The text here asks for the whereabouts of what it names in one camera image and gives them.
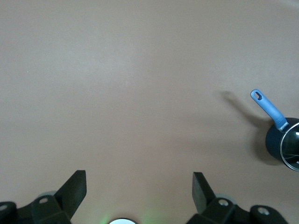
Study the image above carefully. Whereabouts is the glass lid with blue knob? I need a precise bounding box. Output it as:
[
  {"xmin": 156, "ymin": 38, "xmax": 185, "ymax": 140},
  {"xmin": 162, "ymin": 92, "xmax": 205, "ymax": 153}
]
[{"xmin": 280, "ymin": 122, "xmax": 299, "ymax": 173}]

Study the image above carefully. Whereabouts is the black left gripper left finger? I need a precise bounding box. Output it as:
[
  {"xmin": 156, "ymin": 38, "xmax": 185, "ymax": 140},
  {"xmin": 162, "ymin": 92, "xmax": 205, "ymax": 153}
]
[{"xmin": 0, "ymin": 170, "xmax": 87, "ymax": 224}]

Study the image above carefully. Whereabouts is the black pot with blue handle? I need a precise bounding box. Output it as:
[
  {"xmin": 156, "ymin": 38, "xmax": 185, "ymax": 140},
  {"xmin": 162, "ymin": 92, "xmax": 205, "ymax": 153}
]
[{"xmin": 250, "ymin": 89, "xmax": 299, "ymax": 173}]

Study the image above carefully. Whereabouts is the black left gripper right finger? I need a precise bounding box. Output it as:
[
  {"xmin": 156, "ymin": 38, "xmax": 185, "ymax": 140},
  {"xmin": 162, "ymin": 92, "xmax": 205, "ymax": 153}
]
[{"xmin": 186, "ymin": 172, "xmax": 288, "ymax": 224}]

